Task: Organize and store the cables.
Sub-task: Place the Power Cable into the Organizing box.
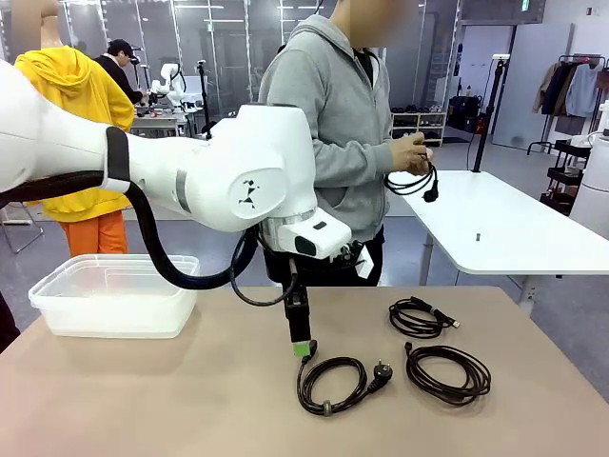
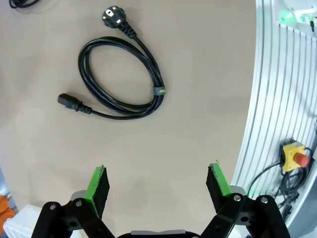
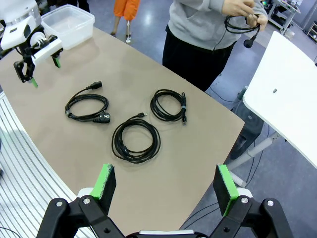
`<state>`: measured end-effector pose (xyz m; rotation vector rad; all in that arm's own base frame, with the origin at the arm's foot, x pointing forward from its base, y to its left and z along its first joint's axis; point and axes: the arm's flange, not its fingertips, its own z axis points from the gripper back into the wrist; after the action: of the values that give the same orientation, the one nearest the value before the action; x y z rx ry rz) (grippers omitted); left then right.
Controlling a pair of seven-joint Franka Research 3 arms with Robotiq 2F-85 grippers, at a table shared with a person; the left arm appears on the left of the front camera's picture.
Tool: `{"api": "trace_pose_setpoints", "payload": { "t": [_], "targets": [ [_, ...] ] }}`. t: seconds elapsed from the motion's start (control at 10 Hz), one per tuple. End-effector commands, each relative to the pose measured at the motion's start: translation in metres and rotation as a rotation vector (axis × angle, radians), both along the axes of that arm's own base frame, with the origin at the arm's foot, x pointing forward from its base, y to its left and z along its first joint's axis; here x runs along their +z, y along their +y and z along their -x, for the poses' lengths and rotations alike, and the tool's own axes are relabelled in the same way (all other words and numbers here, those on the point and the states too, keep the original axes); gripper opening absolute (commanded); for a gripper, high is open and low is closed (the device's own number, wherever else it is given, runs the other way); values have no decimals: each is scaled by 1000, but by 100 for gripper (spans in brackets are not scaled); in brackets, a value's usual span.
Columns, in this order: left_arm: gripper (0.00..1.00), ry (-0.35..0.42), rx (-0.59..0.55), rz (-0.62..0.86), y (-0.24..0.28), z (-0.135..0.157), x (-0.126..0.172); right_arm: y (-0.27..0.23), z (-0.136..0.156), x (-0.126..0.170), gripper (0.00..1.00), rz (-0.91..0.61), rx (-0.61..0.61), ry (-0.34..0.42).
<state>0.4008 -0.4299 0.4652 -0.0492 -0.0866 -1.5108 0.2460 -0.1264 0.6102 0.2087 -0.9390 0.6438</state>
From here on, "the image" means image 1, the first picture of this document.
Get beige mannequin neck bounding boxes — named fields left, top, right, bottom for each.
left=39, top=0, right=64, bottom=51

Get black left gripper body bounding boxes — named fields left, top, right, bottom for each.
left=263, top=237, right=330, bottom=313

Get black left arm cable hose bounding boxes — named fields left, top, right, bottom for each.
left=0, top=169, right=262, bottom=291

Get clear plastic storage container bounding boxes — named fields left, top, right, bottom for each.
left=28, top=253, right=200, bottom=340

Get mannequin yellow hoodie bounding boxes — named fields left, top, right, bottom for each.
left=13, top=47, right=137, bottom=223

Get mannequin orange trousers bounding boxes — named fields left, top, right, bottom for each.
left=59, top=210, right=130, bottom=259

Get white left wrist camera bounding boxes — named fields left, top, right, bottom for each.
left=355, top=244, right=374, bottom=279

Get metal folding chair frame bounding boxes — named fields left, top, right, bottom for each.
left=0, top=201, right=45, bottom=255

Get background workbench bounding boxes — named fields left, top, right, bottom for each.
left=129, top=105, right=192, bottom=140

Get short black plug cable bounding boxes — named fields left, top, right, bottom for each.
left=383, top=159, right=440, bottom=205

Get black USB cable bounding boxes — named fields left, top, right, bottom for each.
left=388, top=295, right=462, bottom=340

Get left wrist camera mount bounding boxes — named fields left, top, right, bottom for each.
left=331, top=239, right=363, bottom=268

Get person's right forearm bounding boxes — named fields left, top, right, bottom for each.
left=312, top=137, right=396, bottom=181

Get wooden shoe rack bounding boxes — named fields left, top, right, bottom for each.
left=390, top=109, right=448, bottom=149

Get thin black cable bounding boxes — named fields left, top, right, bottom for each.
left=403, top=341, right=492, bottom=408

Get person's right hand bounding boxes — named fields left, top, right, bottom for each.
left=389, top=139, right=433, bottom=175

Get thick black power cable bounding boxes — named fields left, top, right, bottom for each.
left=295, top=338, right=395, bottom=420

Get dark rounded object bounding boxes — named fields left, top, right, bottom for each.
left=0, top=288, right=21, bottom=354

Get background person in black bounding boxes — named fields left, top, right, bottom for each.
left=92, top=38, right=145, bottom=107

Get grey zip hoodie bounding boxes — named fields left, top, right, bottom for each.
left=258, top=12, right=397, bottom=245

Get clothes rack with garments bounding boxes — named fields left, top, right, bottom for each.
left=526, top=53, right=609, bottom=156

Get black background tripod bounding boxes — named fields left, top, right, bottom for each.
left=196, top=59, right=214, bottom=140

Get black utility cart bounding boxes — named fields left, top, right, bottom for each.
left=539, top=138, right=594, bottom=216

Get black bags by wall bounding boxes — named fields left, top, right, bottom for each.
left=448, top=93, right=487, bottom=134

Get white side table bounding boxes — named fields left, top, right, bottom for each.
left=383, top=169, right=609, bottom=307

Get person's black trousers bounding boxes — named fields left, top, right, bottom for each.
left=332, top=227, right=385, bottom=288

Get white rounded machine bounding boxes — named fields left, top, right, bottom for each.
left=568, top=100, right=609, bottom=240

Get black pole with white top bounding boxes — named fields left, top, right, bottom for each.
left=470, top=53, right=511, bottom=174

